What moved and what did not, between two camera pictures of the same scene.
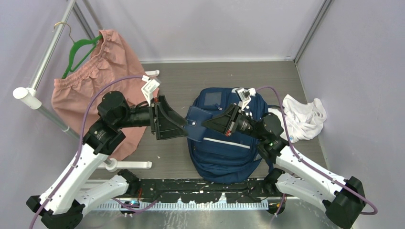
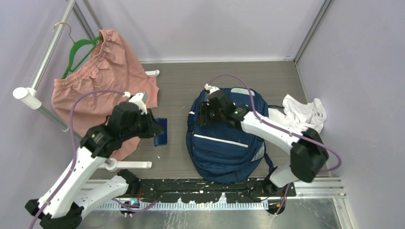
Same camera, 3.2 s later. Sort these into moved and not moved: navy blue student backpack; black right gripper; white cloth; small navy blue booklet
Moved: black right gripper; small navy blue booklet
Not moved: white cloth; navy blue student backpack
